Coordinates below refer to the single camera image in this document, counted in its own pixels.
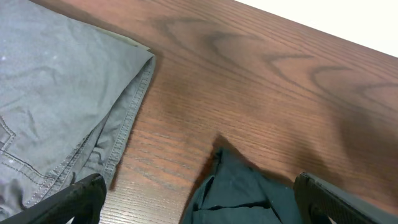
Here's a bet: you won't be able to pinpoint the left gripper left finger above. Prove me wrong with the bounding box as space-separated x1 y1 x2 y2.
1 174 107 224

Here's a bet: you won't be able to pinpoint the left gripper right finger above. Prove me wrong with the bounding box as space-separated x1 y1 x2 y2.
294 172 397 224

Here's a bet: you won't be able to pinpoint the black Nike t-shirt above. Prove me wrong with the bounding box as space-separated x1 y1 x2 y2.
181 147 303 224

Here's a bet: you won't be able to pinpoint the folded grey shorts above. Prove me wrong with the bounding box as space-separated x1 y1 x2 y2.
1 0 155 219

